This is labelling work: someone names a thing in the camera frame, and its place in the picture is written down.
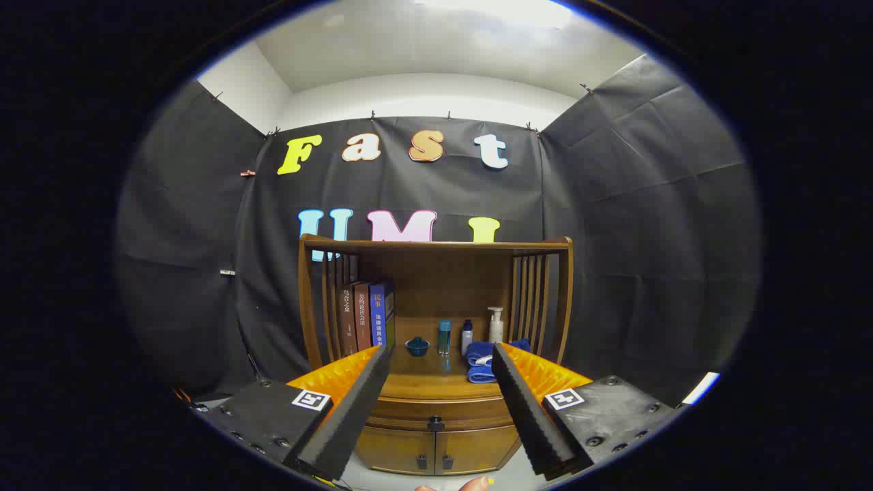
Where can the reddish brown book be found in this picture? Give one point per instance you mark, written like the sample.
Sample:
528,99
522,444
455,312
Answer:
362,317

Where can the blue book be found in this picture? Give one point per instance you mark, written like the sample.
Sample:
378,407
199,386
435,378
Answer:
379,314

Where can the black backdrop cloth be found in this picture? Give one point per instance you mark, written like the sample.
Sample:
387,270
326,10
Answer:
614,239

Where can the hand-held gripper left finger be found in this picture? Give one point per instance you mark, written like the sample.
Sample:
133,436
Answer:
354,416

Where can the wooden drawer with black knob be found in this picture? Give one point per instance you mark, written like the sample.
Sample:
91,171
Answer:
409,412

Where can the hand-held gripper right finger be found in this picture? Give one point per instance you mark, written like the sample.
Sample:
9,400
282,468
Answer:
525,416

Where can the white pump bottle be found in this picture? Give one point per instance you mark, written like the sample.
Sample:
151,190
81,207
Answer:
496,329

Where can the wooden countertop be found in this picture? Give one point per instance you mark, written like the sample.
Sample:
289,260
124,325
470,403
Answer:
436,382

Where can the dark brown book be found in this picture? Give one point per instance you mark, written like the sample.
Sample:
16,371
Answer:
348,320

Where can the wooden cabinet with shelf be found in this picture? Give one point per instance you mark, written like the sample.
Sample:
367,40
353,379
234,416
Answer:
436,286

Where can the small blue lidded teacup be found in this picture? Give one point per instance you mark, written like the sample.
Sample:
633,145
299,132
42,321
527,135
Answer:
417,347

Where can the folded blue towel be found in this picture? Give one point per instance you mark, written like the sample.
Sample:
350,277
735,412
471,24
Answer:
479,365

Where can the tall teal bottle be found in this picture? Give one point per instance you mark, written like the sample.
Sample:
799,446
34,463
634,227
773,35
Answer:
444,337

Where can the white bottle with dark cap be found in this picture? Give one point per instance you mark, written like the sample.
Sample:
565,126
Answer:
467,337

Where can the wooden cabinet door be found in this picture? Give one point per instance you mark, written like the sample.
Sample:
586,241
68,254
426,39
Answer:
395,450
477,447

